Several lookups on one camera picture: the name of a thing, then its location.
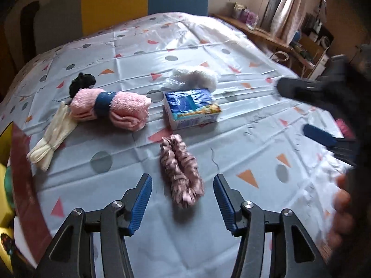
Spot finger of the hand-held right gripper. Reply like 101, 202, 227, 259
276, 76, 329, 106
303, 123, 359, 168

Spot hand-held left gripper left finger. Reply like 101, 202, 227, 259
35, 174, 153, 278

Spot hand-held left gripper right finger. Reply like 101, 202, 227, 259
213, 174, 331, 278

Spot pink satin scrunchie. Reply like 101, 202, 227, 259
160, 134, 205, 209

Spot pink towel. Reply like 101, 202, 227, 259
70, 88, 152, 132

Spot blue tissue packet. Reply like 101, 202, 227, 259
163, 88, 221, 131

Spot clear plastic bag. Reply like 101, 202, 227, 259
162, 68, 218, 92

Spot cream socks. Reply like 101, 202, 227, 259
26, 101, 79, 171

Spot red box with gold inside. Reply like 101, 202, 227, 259
0, 123, 54, 267

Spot green silicone bottle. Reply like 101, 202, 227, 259
4, 164, 14, 207

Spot black scrunchie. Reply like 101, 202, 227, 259
69, 72, 96, 99

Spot person's right hand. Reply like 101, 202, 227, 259
327, 173, 357, 251

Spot wooden side table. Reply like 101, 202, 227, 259
211, 13, 294, 53

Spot patterned curtain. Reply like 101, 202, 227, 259
269, 0, 313, 46

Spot purple box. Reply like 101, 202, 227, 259
243, 9, 260, 25

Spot pale packet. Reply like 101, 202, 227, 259
233, 2, 247, 19

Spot grey yellow blue headboard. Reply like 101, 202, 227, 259
22, 0, 210, 56

